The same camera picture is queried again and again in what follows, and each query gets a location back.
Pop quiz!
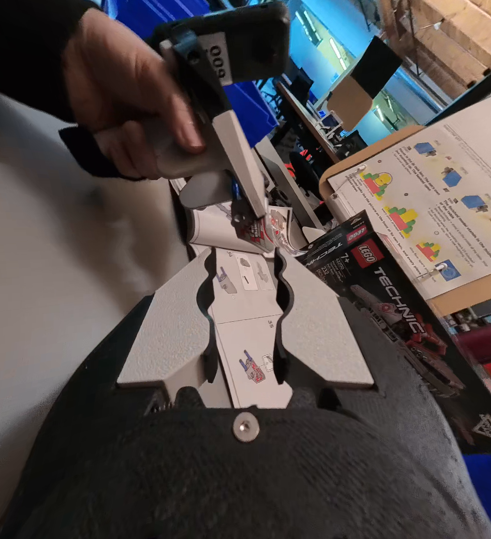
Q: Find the person's left hand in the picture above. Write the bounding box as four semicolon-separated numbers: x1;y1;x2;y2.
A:
61;10;207;179

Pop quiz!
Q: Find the black toy set box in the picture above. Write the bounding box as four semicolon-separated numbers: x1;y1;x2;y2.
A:
295;210;491;456

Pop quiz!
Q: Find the instruction sheet on cardboard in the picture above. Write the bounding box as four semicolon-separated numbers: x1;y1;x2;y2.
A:
318;83;491;318

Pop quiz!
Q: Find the stack of cardboard boxes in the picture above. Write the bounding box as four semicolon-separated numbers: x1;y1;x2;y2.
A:
378;0;491;99

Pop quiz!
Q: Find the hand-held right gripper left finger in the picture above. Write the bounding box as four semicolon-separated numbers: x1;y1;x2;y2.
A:
116;248;220;390

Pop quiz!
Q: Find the black and brown cardboard sign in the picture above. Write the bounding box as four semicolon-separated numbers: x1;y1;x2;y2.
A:
327;35;405;132

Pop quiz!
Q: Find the person's left forearm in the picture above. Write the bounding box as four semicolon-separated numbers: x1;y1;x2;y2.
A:
0;0;103;124

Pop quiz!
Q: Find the open instruction booklet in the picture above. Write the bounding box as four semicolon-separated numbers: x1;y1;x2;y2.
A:
186;201;310;410

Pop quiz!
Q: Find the grey panel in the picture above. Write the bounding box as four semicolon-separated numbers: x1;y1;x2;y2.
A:
254;135;327;233

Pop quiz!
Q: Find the red storage bin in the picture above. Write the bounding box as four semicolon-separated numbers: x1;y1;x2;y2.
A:
455;322;491;405

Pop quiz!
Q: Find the printed instruction sheet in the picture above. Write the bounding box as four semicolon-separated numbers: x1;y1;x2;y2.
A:
327;86;491;300

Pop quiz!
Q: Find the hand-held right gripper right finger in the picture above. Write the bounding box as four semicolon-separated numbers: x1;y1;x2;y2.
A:
272;248;375;390

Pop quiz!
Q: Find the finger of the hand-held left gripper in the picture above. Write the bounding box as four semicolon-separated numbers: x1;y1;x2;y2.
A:
211;108;270;220

